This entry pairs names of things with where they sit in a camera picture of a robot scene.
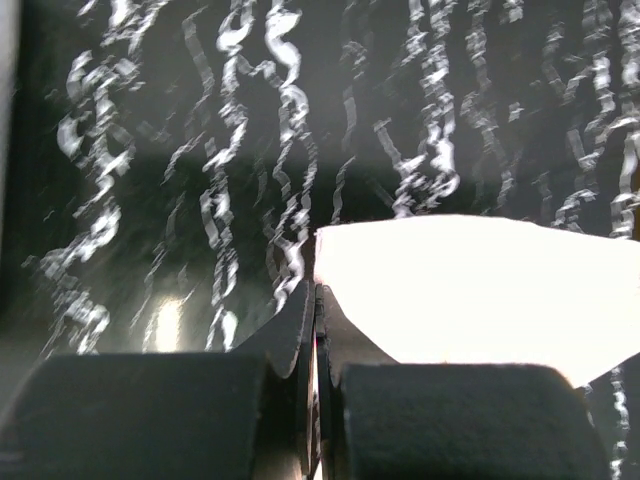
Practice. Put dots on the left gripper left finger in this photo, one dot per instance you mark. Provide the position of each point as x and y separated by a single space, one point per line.
245 414

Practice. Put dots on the black marble pattern mat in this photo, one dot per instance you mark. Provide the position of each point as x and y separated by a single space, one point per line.
166 165

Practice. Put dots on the pale pink towel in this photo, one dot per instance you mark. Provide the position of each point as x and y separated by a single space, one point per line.
463 289

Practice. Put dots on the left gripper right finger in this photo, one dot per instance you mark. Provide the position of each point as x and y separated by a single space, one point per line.
380 419

